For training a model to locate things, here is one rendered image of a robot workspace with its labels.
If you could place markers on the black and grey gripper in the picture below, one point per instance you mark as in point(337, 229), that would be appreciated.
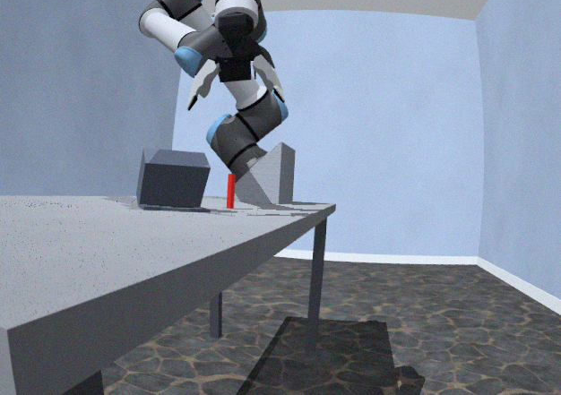
point(234, 54)

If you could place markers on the red peg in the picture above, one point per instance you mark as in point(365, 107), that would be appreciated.
point(231, 191)

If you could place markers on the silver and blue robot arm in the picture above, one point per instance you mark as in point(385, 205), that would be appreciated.
point(233, 138)

